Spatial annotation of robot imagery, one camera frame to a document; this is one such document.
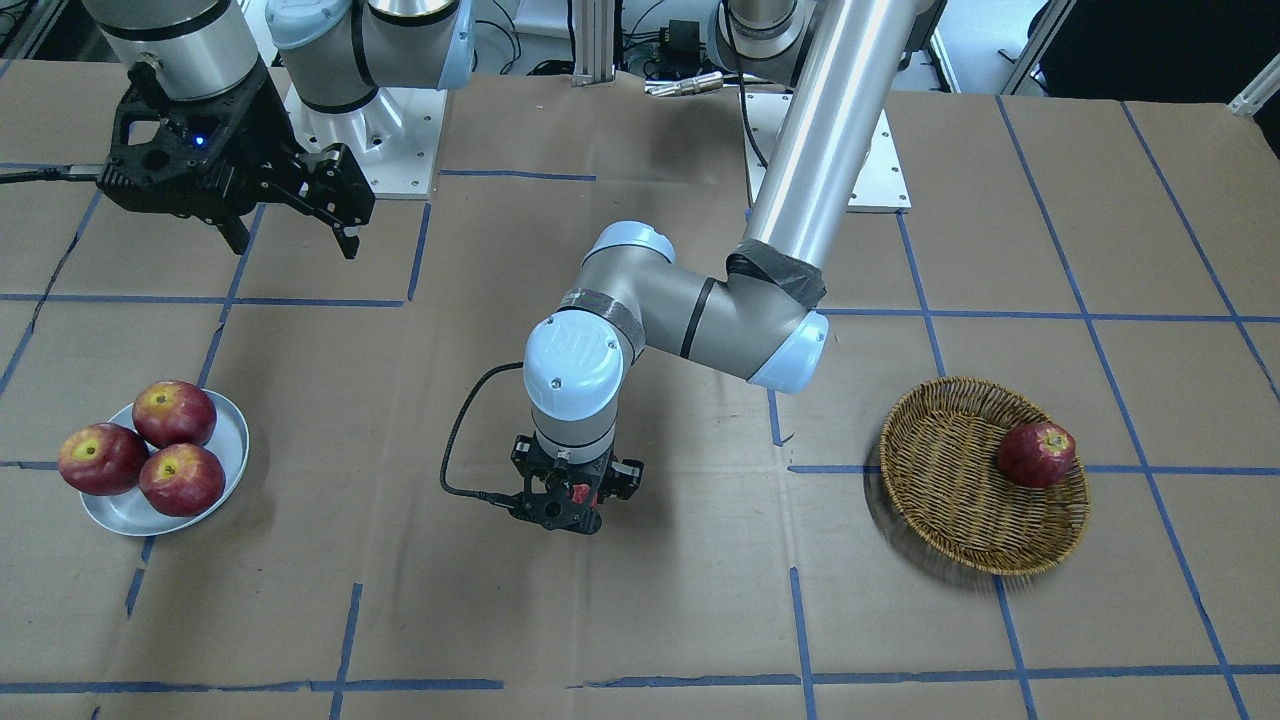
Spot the red yellow apple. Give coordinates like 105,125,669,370
570,483,599,512

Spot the red apple plate outer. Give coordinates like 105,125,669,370
58,421,150,496

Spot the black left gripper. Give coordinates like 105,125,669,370
508,436,644,536

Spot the red apple plate front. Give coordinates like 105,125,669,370
140,443,227,518

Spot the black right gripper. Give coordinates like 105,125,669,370
96,60,375,260

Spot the red apple plate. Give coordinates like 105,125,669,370
140,443,227,518
58,421,150,496
131,380,218,448

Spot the black power adapter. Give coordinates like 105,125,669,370
659,19,701,65

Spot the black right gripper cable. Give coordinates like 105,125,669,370
0,167,105,184

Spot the red apple plate back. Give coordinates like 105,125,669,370
131,380,218,448

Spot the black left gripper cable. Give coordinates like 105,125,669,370
439,361,527,505

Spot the woven wicker basket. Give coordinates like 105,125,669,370
878,375,1092,577

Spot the aluminium profile post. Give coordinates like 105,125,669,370
570,0,618,87

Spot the dark red apple in basket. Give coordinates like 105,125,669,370
996,421,1076,488

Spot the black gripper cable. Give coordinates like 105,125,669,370
0,167,105,184
439,361,527,505

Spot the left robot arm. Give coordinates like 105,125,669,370
483,1,929,536

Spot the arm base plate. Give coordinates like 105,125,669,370
285,88,449,201
744,91,913,214

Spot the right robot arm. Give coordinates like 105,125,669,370
84,1,474,259

